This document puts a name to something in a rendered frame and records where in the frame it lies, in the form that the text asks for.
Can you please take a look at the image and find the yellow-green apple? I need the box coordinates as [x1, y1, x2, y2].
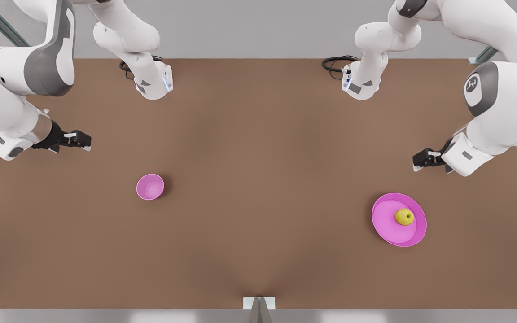
[395, 208, 415, 226]

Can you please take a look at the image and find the pink bowl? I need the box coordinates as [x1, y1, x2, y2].
[136, 174, 165, 201]

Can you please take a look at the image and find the pink plate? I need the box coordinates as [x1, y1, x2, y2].
[372, 193, 428, 248]

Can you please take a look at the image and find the black cable loop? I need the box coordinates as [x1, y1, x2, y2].
[119, 55, 164, 80]
[321, 56, 360, 81]

